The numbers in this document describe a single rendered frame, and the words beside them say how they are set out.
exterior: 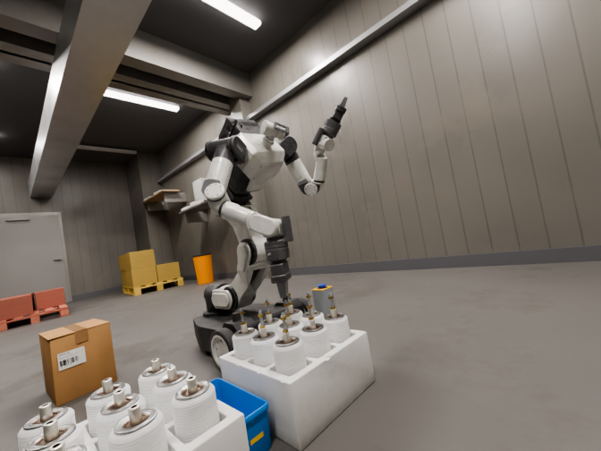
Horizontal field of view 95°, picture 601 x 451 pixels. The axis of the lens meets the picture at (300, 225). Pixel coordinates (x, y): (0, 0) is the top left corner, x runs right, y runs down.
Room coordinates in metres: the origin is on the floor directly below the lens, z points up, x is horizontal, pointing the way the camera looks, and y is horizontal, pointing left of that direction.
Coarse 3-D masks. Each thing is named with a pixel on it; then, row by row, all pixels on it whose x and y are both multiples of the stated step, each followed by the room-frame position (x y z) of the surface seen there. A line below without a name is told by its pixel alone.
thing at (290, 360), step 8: (296, 344) 0.83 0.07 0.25; (280, 352) 0.82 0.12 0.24; (288, 352) 0.81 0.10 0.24; (296, 352) 0.82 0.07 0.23; (304, 352) 0.85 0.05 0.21; (280, 360) 0.82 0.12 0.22; (288, 360) 0.81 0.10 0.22; (296, 360) 0.82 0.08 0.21; (304, 360) 0.84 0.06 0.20; (280, 368) 0.82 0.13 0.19; (288, 368) 0.81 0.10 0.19; (296, 368) 0.82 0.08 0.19; (288, 376) 0.81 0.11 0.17
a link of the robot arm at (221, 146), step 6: (228, 138) 1.18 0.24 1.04; (210, 144) 1.19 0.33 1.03; (216, 144) 1.18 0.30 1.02; (222, 144) 1.17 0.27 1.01; (228, 144) 1.16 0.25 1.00; (210, 150) 1.19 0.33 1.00; (216, 150) 1.16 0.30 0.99; (222, 150) 1.15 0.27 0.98; (228, 150) 1.16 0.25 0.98; (210, 156) 1.21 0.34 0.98; (216, 156) 1.14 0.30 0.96; (222, 156) 1.14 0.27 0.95; (228, 156) 1.15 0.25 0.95
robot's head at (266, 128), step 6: (264, 126) 1.28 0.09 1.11; (270, 126) 1.27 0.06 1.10; (264, 132) 1.28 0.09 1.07; (270, 132) 1.28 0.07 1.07; (276, 132) 1.30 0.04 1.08; (282, 132) 1.32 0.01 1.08; (264, 138) 1.33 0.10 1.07; (270, 138) 1.32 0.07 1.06; (276, 138) 1.34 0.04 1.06; (282, 138) 1.33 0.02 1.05
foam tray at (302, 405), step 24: (360, 336) 1.00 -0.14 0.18; (240, 360) 0.96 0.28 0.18; (312, 360) 0.87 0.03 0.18; (336, 360) 0.89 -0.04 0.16; (360, 360) 0.98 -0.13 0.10; (240, 384) 0.94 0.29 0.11; (264, 384) 0.84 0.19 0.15; (288, 384) 0.76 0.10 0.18; (312, 384) 0.81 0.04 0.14; (336, 384) 0.88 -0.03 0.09; (360, 384) 0.97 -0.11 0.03; (288, 408) 0.77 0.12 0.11; (312, 408) 0.80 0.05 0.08; (336, 408) 0.87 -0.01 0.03; (288, 432) 0.78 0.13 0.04; (312, 432) 0.79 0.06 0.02
